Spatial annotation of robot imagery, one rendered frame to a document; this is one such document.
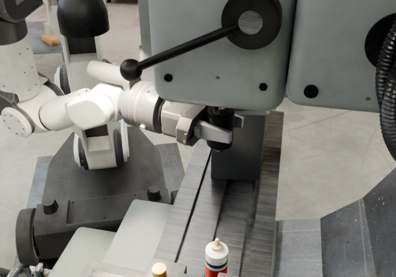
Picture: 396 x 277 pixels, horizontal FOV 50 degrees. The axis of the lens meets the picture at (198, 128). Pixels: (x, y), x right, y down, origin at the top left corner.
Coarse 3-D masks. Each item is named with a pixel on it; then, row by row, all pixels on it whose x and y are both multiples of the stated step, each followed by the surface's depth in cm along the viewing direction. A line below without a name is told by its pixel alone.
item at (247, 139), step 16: (240, 112) 94; (256, 112) 94; (240, 128) 95; (256, 128) 95; (240, 144) 98; (256, 144) 97; (224, 160) 100; (240, 160) 100; (256, 160) 100; (224, 176) 103; (240, 176) 103; (256, 176) 102
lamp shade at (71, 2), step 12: (60, 0) 59; (72, 0) 58; (84, 0) 58; (96, 0) 59; (60, 12) 59; (72, 12) 58; (84, 12) 58; (96, 12) 59; (60, 24) 60; (72, 24) 59; (84, 24) 59; (96, 24) 60; (108, 24) 62; (72, 36) 60; (84, 36) 60; (96, 36) 60
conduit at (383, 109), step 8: (392, 32) 39; (392, 40) 39; (384, 48) 40; (392, 48) 39; (384, 56) 40; (392, 56) 39; (384, 64) 40; (392, 64) 40; (376, 72) 42; (384, 72) 40; (392, 72) 34; (376, 80) 42; (384, 80) 41; (392, 80) 34; (376, 88) 42; (384, 88) 36; (392, 88) 34; (384, 96) 35; (392, 96) 35; (384, 104) 36; (392, 104) 35; (384, 112) 36; (392, 112) 36; (384, 120) 36; (392, 120) 36; (384, 128) 37; (392, 128) 36; (384, 136) 38; (392, 136) 37; (392, 144) 37; (392, 152) 38
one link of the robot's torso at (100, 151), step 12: (84, 132) 146; (96, 132) 149; (108, 132) 142; (84, 144) 144; (96, 144) 150; (108, 144) 151; (120, 144) 156; (84, 156) 153; (96, 156) 153; (108, 156) 154; (120, 156) 157; (84, 168) 157; (96, 168) 158
